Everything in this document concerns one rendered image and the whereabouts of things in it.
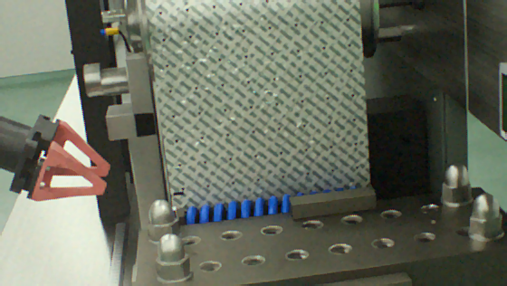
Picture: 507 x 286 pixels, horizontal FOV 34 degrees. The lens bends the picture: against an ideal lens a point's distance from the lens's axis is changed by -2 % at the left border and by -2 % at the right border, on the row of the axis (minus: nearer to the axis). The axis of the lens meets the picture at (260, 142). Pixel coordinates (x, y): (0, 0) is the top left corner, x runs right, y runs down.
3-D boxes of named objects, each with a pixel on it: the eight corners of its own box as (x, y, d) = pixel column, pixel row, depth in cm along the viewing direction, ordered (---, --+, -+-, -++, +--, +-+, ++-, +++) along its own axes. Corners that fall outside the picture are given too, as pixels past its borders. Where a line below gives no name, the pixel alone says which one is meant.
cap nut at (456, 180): (436, 195, 95) (435, 159, 94) (466, 192, 95) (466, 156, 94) (445, 208, 92) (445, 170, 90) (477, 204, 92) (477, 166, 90)
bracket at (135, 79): (131, 272, 113) (97, 53, 103) (178, 267, 113) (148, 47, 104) (129, 290, 108) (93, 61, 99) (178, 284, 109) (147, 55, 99)
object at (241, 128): (174, 219, 98) (154, 67, 93) (369, 195, 100) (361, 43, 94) (174, 221, 98) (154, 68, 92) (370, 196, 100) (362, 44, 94)
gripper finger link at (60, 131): (96, 212, 95) (17, 185, 93) (100, 188, 101) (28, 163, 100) (115, 159, 93) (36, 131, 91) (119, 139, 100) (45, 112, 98)
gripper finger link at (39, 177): (93, 223, 92) (13, 195, 90) (99, 198, 98) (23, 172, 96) (113, 169, 90) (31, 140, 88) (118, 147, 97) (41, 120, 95)
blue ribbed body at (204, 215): (186, 229, 98) (183, 202, 97) (366, 206, 100) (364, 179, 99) (186, 242, 95) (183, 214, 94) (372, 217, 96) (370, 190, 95)
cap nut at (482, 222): (463, 229, 86) (463, 189, 85) (496, 224, 86) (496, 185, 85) (474, 243, 83) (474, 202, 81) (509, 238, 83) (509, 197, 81)
